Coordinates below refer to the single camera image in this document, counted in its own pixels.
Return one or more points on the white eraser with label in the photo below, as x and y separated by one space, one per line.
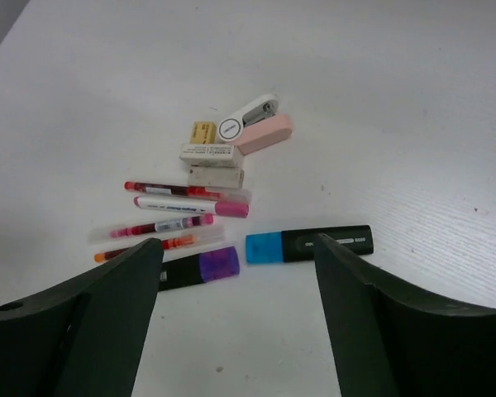
211 155

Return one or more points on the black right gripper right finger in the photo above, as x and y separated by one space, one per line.
390 337

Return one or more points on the pink and white stapler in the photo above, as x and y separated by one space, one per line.
256 126

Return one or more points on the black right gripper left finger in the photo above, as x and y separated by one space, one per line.
84 336

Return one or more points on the white marker pink cap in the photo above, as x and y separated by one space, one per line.
188 205

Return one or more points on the pink gel pen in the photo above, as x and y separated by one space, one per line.
170 225

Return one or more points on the orange gel pen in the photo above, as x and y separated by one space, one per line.
193 238

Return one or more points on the yellow eraser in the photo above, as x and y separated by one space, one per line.
203 133

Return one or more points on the red gel pen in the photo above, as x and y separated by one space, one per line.
192 192

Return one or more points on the blue cap black highlighter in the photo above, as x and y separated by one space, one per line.
297 245

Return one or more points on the purple cap black highlighter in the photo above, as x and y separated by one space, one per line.
199 269

